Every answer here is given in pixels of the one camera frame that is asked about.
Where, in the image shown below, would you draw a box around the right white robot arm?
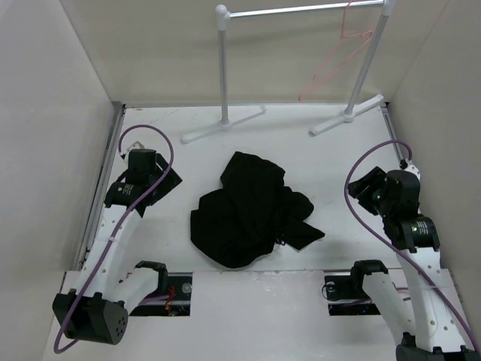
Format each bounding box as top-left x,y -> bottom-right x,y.
344,166 -> 480,360

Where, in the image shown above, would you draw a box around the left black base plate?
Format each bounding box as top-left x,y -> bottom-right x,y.
130,273 -> 193,317

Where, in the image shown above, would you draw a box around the white clothes rack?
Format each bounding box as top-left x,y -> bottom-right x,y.
181,0 -> 396,144

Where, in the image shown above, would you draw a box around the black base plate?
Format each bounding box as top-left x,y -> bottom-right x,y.
130,273 -> 193,317
322,274 -> 380,316

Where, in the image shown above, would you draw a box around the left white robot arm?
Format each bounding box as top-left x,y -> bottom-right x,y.
53,149 -> 182,345

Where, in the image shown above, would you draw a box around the black trousers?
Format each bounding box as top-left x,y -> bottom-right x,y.
190,151 -> 325,268

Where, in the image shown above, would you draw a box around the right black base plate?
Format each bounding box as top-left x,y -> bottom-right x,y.
322,274 -> 380,316

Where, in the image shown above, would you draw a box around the pink wire hanger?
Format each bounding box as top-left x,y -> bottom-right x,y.
298,1 -> 374,102

